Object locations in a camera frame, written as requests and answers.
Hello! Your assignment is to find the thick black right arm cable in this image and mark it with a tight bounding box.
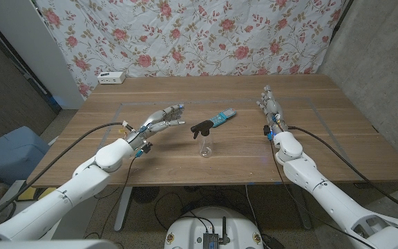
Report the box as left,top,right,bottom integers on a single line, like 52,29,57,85
287,125,398,221

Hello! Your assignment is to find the floral backdrop cloth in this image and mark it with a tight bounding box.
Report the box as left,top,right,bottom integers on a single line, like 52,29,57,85
35,0,347,100

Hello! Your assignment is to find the black trigger spray cap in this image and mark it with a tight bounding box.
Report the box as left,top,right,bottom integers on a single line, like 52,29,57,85
190,120,215,140

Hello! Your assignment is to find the thin black left wrist cable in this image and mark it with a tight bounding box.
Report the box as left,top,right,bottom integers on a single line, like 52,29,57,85
98,154,141,239

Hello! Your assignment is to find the white table leg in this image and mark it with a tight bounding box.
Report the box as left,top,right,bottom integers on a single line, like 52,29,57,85
114,186,133,232

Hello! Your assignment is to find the clear plastic bottle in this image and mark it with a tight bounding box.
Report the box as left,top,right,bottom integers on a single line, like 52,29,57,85
198,133,214,158

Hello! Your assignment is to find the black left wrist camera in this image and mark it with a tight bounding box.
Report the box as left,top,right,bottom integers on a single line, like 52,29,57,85
135,142,153,158

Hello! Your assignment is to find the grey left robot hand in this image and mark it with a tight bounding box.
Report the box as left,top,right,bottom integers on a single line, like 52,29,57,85
125,103,187,153

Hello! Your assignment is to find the white partition board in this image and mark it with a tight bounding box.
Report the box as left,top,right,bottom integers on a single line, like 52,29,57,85
0,0,85,111

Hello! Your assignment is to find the yellow black floor pad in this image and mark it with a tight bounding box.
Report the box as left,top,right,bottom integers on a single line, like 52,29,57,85
37,186,58,200
15,186,38,202

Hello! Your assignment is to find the teal toy phone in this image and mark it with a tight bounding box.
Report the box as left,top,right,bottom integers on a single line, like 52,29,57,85
208,107,238,128

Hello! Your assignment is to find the white power strip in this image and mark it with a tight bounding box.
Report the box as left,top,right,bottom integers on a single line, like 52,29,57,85
97,71,126,85

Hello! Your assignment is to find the blue storage bin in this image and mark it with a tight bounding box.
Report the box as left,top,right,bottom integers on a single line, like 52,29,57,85
0,125,50,186

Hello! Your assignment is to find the grey floor cable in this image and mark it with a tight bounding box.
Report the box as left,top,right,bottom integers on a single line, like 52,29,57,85
245,184,259,224

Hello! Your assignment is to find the black round floor fan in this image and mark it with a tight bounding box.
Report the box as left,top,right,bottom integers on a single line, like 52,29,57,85
131,186,160,204

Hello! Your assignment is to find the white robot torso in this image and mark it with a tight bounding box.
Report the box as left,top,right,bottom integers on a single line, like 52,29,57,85
163,206,265,249

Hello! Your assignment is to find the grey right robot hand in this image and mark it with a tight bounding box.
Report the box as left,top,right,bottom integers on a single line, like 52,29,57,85
256,84,290,138

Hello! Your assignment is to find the grey table leg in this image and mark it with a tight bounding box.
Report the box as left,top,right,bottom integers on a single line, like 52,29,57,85
290,183,313,231

